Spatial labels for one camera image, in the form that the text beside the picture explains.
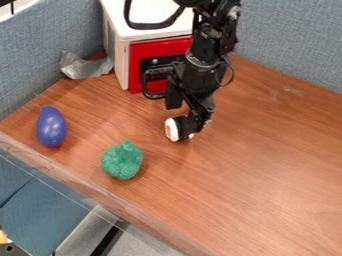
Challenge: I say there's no green toy broccoli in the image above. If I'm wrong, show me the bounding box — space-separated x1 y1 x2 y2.
100 140 145 181

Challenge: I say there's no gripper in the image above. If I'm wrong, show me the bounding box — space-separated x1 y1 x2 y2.
162 58 230 143

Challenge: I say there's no blue chair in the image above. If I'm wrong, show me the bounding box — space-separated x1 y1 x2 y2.
0 153 98 256

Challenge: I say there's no grey cloth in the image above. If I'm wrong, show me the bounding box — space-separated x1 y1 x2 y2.
57 49 115 80

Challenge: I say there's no blue toy eggplant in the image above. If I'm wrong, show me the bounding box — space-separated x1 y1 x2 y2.
36 105 69 148

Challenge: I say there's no cabinet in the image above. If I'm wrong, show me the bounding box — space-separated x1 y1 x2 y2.
98 0 198 92

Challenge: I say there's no drawer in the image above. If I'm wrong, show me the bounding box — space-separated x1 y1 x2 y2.
126 36 196 100

